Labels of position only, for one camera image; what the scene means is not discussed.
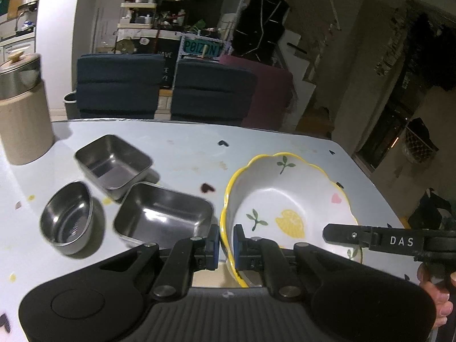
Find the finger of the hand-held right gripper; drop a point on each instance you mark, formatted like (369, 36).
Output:
(345, 234)

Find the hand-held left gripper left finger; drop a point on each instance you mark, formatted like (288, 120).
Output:
(213, 247)

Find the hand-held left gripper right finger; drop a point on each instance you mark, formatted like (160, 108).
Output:
(238, 247)

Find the yellow rim flower print bowl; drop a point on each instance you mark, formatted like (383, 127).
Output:
(285, 192)

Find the oval steel bowl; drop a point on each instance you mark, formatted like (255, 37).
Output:
(64, 217)

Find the person's right hand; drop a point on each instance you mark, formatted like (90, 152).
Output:
(441, 301)

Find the dark bag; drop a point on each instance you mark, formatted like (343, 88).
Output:
(427, 210)

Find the large square steel container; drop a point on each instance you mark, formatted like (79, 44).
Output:
(160, 213)

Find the small square steel container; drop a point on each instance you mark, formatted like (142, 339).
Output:
(110, 160)

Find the maroon chair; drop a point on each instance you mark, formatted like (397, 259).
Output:
(270, 96)

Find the dark blue chair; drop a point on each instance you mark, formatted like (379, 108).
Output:
(117, 85)
(210, 92)

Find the green white sign plate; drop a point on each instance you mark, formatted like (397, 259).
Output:
(201, 47)

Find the grey waste bin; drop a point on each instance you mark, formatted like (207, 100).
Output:
(69, 105)

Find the black cloth with white lines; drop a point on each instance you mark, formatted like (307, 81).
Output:
(260, 25)

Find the beige canister with steel lid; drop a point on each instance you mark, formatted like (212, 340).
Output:
(25, 124)

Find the dark shelf unit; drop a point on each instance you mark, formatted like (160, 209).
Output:
(199, 7)

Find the cream shelf rack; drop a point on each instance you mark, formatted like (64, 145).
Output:
(137, 16)

